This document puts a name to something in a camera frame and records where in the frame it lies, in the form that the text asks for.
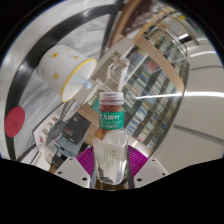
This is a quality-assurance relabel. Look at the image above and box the white ramp architectural model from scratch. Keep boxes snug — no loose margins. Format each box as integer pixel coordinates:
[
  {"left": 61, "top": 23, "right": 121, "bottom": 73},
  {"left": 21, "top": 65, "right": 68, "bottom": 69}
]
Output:
[{"left": 88, "top": 36, "right": 136, "bottom": 98}]

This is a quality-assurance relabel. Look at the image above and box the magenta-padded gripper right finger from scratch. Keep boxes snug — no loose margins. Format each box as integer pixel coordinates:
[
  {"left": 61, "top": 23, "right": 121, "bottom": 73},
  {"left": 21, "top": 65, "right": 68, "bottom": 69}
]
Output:
[{"left": 128, "top": 146, "right": 170, "bottom": 189}]

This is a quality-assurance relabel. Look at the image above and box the brown architectural model on board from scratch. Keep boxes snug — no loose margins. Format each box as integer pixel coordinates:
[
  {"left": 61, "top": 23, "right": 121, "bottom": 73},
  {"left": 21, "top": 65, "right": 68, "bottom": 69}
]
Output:
[{"left": 108, "top": 0, "right": 161, "bottom": 48}]

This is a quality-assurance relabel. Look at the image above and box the clear plastic drink bottle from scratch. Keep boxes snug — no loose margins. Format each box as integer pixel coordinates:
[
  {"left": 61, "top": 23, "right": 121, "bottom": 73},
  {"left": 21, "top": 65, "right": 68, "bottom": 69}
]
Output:
[{"left": 89, "top": 91, "right": 136, "bottom": 190}]

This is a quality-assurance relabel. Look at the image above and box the wall bookshelf full of books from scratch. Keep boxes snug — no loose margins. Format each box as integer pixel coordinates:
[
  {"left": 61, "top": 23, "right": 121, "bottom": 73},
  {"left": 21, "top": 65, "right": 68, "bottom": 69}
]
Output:
[{"left": 89, "top": 19, "right": 201, "bottom": 151}]

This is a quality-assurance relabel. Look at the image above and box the white cup with yellow rim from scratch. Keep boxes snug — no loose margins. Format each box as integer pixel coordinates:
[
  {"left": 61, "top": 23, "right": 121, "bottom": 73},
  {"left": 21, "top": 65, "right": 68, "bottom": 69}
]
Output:
[{"left": 37, "top": 44, "right": 98, "bottom": 104}]

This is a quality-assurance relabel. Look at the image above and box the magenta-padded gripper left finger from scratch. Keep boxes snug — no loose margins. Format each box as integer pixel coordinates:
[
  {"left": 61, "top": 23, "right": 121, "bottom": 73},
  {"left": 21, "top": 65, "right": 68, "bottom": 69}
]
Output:
[{"left": 53, "top": 145, "right": 96, "bottom": 189}]

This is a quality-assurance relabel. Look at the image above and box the white ceiling strip light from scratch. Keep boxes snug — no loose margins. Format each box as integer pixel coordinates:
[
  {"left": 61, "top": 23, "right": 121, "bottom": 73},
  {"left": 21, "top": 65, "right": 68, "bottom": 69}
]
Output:
[{"left": 181, "top": 90, "right": 224, "bottom": 99}]

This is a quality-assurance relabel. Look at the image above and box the dark grey building model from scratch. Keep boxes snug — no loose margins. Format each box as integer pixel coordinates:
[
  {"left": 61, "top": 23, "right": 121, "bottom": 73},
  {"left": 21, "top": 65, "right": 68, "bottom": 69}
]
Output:
[{"left": 46, "top": 113, "right": 92, "bottom": 158}]

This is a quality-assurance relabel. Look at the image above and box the light blue spoon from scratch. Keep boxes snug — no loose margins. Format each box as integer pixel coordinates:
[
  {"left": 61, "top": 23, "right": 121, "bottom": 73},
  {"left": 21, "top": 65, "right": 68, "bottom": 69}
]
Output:
[{"left": 71, "top": 74, "right": 94, "bottom": 90}]

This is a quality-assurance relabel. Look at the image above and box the small white columned model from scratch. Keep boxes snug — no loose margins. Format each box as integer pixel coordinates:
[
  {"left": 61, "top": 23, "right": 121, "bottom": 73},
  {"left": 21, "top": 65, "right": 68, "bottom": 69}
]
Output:
[{"left": 33, "top": 109, "right": 71, "bottom": 151}]

